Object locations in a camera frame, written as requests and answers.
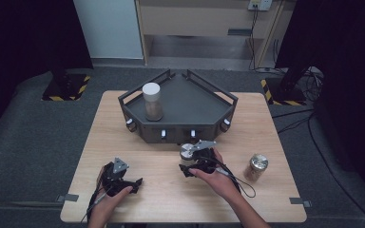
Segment long black floor cable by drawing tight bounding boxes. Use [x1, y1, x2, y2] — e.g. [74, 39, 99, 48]
[271, 108, 365, 228]

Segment black socket cable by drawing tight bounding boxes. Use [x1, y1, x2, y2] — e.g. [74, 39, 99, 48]
[248, 9, 259, 71]

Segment person's left hand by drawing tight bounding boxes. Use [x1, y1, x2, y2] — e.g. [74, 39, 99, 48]
[88, 165, 134, 222]

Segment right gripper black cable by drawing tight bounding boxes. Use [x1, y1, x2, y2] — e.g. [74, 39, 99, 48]
[199, 156, 257, 199]

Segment white wall socket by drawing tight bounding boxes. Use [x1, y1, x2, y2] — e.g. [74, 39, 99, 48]
[247, 0, 274, 12]

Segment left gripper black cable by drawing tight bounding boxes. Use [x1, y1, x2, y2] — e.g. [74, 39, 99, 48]
[80, 184, 112, 224]

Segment dark grey corner rack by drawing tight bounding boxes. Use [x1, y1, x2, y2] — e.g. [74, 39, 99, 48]
[117, 68, 240, 145]

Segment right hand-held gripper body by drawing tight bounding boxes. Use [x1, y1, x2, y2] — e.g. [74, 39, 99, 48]
[188, 140, 219, 175]

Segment silver lid glass jar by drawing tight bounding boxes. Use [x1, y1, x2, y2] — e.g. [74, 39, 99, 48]
[179, 142, 198, 167]

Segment black curtain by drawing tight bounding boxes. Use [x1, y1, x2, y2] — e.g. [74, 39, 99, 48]
[0, 0, 94, 144]
[275, 0, 365, 199]

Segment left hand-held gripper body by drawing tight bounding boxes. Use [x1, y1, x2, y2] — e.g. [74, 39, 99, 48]
[100, 157, 131, 198]

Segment tangle of black cables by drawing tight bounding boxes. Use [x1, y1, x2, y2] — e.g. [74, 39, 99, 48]
[298, 66, 325, 103]

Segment person's right hand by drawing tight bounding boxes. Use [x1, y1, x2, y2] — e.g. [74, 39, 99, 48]
[188, 147, 242, 202]

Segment gold lid glass jar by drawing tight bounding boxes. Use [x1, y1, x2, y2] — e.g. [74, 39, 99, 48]
[242, 153, 270, 183]

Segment light wooden cabinet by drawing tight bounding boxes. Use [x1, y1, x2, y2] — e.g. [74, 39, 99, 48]
[134, 0, 287, 68]

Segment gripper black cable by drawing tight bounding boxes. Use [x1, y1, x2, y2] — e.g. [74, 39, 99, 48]
[199, 156, 257, 199]
[80, 184, 112, 224]

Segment white board panel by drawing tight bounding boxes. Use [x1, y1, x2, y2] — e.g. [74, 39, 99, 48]
[73, 0, 144, 60]

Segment white lid glass jar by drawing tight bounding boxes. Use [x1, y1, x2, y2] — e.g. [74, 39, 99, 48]
[142, 82, 164, 123]

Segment grey metal bracket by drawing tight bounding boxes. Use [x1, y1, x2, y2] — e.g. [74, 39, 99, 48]
[56, 193, 80, 203]
[289, 197, 313, 209]

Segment black stand with striped base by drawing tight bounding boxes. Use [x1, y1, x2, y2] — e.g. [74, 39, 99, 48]
[259, 65, 309, 106]
[41, 56, 92, 103]

